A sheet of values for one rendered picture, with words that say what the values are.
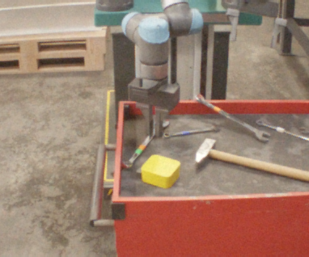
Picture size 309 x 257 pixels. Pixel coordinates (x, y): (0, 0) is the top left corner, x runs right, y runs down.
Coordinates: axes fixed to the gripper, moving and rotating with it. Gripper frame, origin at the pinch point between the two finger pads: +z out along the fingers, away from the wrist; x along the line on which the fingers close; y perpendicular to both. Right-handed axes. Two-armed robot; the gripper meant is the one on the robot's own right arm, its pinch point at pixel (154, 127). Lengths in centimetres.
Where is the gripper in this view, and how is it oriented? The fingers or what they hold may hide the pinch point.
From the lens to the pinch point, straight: 142.4
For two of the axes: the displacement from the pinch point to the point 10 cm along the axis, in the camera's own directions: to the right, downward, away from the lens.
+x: -9.2, -2.0, 3.4
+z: 0.1, 8.5, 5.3
